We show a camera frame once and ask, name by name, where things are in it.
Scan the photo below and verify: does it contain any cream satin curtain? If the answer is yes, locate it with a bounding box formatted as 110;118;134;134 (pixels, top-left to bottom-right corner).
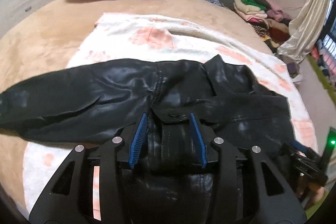
277;0;330;63

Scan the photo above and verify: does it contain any pile of folded clothes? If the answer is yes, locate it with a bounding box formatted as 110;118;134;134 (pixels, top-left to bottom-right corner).
233;0;292;53

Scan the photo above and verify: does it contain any beige plush bed cover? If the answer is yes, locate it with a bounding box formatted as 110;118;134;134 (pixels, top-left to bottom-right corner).
0;0;275;214

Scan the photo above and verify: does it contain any white pink bear blanket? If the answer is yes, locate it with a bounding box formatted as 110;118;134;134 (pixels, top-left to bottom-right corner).
22;12;320;222

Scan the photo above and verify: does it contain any black leather jacket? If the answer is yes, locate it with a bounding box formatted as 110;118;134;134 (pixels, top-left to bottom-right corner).
1;56;294;223

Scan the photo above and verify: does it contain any barred window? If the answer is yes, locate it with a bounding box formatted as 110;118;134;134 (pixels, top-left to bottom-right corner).
317;0;335;77

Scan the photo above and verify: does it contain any person's right hand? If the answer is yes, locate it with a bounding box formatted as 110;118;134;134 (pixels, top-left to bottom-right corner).
295;176;325;210

